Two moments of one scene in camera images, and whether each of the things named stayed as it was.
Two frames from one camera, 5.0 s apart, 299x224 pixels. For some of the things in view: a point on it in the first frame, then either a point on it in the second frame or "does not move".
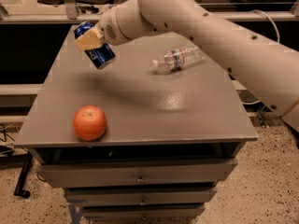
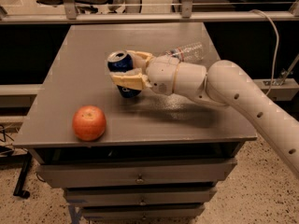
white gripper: (107, 27) to (162, 74)
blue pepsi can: (100, 56) to (121, 61)
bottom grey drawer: (144, 212) does not move
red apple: (90, 123) does not move
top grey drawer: (135, 173) does not move
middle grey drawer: (140, 197) does not move
